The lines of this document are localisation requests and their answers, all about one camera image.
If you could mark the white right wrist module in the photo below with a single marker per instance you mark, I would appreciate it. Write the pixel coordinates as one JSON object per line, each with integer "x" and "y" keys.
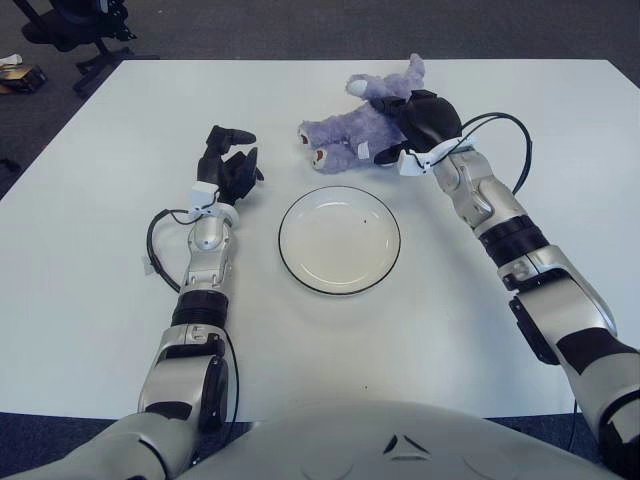
{"x": 411, "y": 162}

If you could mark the white plate with black rim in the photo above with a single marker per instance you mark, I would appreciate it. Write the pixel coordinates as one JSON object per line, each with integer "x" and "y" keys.
{"x": 340, "y": 245}

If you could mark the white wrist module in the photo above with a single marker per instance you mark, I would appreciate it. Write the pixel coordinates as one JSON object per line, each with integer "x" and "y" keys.
{"x": 205, "y": 190}
{"x": 411, "y": 162}

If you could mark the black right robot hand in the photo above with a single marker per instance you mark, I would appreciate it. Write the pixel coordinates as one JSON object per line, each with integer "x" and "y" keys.
{"x": 430, "y": 120}

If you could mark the silver robot torso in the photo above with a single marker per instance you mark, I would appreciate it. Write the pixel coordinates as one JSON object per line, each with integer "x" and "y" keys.
{"x": 400, "y": 450}

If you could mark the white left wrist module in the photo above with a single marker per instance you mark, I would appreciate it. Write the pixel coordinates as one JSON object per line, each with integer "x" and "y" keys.
{"x": 205, "y": 190}

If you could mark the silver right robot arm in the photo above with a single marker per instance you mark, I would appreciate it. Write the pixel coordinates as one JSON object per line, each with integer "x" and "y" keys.
{"x": 500, "y": 205}

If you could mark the yellow and black box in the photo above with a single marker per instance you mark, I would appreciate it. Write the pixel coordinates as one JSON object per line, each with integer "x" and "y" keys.
{"x": 22, "y": 77}

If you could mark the white crumpled paper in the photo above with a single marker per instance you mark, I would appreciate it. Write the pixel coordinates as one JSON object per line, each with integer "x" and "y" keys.
{"x": 11, "y": 60}

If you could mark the black office chair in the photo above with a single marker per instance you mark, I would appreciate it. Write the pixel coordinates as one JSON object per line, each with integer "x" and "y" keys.
{"x": 65, "y": 30}

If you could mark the purple plush bunny doll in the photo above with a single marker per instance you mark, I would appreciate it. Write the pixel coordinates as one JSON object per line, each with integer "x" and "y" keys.
{"x": 345, "y": 135}

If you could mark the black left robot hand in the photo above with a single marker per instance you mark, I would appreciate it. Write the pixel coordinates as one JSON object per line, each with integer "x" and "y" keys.
{"x": 230, "y": 175}

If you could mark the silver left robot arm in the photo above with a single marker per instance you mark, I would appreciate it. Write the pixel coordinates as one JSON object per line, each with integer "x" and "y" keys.
{"x": 205, "y": 260}

